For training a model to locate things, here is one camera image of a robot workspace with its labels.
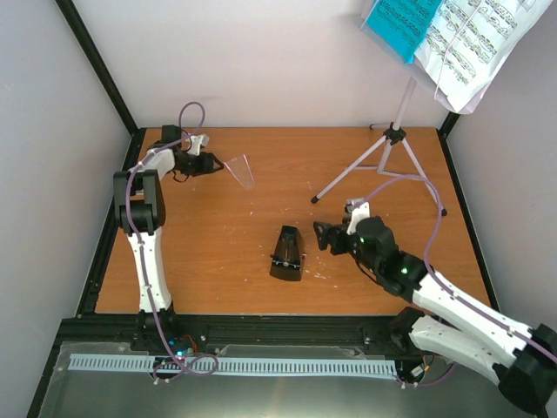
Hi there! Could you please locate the clear metronome cover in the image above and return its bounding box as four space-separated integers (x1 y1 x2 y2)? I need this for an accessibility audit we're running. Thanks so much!
224 154 255 189

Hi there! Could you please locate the black metronome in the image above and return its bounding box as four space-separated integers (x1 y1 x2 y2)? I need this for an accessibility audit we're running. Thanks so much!
270 226 305 282

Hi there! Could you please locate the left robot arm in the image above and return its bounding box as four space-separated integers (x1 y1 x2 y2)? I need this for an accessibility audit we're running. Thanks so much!
100 128 342 315

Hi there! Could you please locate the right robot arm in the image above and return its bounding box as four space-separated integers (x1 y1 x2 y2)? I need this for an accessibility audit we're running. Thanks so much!
313 215 556 415

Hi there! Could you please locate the white tripod music stand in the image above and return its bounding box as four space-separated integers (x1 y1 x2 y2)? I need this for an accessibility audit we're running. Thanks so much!
310 78 428 205

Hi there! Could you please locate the blue sheet music paper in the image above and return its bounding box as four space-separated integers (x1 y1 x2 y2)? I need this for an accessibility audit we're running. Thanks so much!
364 0 441 64

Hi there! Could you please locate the white sheet music paper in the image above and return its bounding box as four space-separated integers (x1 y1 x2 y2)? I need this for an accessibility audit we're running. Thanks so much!
414 0 551 114

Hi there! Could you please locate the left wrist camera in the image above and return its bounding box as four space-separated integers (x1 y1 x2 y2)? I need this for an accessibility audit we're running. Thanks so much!
186 134 210 156

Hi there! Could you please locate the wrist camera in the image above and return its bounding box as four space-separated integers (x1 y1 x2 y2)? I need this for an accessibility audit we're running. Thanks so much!
186 134 210 156
345 199 371 235

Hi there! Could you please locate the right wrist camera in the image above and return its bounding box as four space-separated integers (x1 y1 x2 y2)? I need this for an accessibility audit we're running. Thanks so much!
345 199 371 235

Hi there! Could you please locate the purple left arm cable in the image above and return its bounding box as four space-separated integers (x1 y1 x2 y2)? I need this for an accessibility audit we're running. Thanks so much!
124 101 219 387

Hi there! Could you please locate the black aluminium frame post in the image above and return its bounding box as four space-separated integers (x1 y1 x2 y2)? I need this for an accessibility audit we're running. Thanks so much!
437 111 460 139

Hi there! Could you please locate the black left frame post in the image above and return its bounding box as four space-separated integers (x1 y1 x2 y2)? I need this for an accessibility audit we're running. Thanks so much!
54 0 146 140

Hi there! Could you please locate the grey slotted cable duct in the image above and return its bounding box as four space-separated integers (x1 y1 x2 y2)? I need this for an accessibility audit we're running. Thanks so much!
67 354 397 380

